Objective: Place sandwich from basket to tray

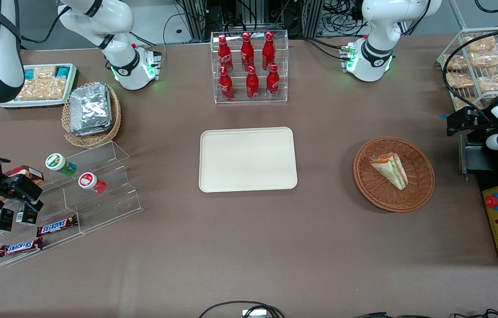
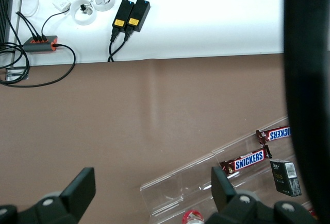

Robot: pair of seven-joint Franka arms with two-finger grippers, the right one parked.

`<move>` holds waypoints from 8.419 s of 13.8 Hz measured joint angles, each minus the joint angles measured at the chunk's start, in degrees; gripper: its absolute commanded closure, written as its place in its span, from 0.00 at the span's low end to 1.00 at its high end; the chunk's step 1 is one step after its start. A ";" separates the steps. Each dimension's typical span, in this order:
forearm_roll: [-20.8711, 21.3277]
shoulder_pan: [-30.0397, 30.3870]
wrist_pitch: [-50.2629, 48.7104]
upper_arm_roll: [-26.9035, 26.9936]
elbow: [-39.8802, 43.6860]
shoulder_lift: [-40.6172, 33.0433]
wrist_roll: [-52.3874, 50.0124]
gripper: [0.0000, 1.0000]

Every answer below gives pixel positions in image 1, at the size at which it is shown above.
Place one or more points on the aluminium frame rig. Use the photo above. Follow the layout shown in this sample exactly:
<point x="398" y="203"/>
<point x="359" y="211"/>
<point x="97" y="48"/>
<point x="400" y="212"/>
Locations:
<point x="200" y="17"/>

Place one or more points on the green lid cup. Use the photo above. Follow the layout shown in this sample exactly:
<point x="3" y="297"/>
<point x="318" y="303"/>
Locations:
<point x="59" y="163"/>

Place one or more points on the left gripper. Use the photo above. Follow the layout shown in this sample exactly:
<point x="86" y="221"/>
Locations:
<point x="481" y="122"/>

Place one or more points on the clear bag of biscuits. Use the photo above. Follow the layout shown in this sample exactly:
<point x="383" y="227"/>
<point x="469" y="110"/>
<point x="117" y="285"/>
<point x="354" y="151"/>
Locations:
<point x="460" y="80"/>
<point x="494" y="81"/>
<point x="486" y="60"/>
<point x="467" y="103"/>
<point x="480" y="44"/>

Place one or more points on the brown wicker basket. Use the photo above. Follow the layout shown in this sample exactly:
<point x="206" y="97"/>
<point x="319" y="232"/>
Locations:
<point x="377" y="194"/>

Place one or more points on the red emergency stop button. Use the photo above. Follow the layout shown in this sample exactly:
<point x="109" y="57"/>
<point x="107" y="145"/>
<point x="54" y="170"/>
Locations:
<point x="494" y="201"/>

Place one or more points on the light tan wicker basket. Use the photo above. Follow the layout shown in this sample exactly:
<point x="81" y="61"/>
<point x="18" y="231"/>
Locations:
<point x="89" y="140"/>

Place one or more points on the silver foil packet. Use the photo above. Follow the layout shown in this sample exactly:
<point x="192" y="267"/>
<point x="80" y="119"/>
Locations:
<point x="89" y="108"/>
<point x="98" y="131"/>

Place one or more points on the beige plastic tray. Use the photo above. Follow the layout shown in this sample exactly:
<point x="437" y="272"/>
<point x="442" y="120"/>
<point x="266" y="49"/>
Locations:
<point x="240" y="163"/>

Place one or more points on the brown snickers bar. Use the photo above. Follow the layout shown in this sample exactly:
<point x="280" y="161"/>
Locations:
<point x="56" y="226"/>
<point x="20" y="247"/>

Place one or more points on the black machine housing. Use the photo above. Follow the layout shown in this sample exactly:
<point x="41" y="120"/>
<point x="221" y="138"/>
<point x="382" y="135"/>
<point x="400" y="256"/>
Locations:
<point x="478" y="159"/>

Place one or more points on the teal snack pack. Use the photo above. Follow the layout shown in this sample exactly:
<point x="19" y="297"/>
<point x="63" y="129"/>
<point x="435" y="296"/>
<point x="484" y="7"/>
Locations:
<point x="63" y="70"/>

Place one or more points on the clear acrylic bottle rack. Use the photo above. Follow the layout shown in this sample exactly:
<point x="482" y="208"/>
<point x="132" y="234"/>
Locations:
<point x="248" y="99"/>

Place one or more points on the white snack tray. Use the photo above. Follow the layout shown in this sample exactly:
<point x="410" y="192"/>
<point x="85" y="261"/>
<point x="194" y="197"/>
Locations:
<point x="32" y="104"/>

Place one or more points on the triangle sandwich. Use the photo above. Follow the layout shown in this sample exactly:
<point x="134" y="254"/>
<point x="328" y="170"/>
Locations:
<point x="392" y="170"/>

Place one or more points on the clear acrylic step stand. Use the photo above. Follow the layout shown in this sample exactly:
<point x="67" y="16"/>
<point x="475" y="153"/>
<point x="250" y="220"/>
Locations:
<point x="107" y="207"/>

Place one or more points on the small black box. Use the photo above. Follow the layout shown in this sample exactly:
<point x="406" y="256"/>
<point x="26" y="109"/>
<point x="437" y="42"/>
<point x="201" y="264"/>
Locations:
<point x="3" y="220"/>
<point x="26" y="215"/>

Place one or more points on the clear bag of crackers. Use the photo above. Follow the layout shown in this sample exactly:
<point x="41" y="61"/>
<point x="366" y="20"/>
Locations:
<point x="43" y="86"/>

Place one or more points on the dark red carton box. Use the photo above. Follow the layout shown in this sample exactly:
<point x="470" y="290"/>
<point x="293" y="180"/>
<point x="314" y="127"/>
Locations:
<point x="25" y="171"/>

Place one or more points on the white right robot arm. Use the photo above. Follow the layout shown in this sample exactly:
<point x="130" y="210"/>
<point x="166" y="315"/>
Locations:
<point x="125" y="66"/>

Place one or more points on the red cola bottle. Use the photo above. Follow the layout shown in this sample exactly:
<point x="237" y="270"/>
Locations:
<point x="247" y="52"/>
<point x="252" y="85"/>
<point x="272" y="83"/>
<point x="226" y="86"/>
<point x="268" y="52"/>
<point x="225" y="55"/>

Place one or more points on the red lid cup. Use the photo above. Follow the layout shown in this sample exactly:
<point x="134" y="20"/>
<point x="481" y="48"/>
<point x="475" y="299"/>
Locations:
<point x="90" y="182"/>

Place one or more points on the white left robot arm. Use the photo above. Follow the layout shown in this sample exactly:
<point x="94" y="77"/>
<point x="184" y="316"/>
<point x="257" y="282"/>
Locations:
<point x="377" y="48"/>

